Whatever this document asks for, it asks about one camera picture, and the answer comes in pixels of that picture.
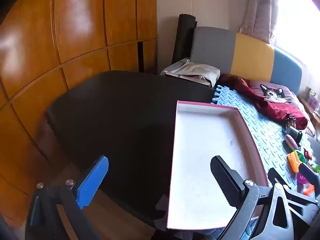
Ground wooden bedside shelf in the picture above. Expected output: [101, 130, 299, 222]
[299, 94, 320, 125]

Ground blue foam mat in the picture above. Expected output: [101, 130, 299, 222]
[211, 85, 320, 240]

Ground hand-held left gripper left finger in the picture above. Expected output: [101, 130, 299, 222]
[25, 155, 109, 240]

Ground black round container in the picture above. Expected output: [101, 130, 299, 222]
[287, 126, 303, 143]

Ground grey yellow blue headboard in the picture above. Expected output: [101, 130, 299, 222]
[190, 26, 303, 97]

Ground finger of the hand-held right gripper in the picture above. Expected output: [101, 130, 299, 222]
[268, 167, 294, 191]
[299, 163, 320, 183]

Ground wooden wardrobe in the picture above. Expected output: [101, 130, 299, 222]
[0, 0, 158, 230]

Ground magenta plastic disc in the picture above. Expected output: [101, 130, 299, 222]
[296, 174, 309, 187]

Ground purple oval toy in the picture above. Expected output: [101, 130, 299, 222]
[284, 134, 300, 150]

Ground pink shallow box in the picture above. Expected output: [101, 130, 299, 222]
[166, 100, 269, 230]

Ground window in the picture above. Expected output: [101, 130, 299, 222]
[270, 0, 320, 65]

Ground pink curtain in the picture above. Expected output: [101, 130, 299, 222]
[240, 0, 283, 44]

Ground beige fabric bag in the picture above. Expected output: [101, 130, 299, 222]
[160, 58, 220, 88]

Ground cat print pillow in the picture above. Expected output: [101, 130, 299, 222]
[250, 79, 299, 105]

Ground black rolled mat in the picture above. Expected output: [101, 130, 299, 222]
[172, 14, 197, 65]

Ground dark red cloth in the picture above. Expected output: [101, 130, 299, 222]
[219, 74, 308, 130]

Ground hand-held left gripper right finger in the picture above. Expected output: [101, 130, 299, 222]
[210, 156, 294, 240]

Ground small orange toy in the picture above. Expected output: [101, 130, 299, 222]
[303, 184, 316, 197]

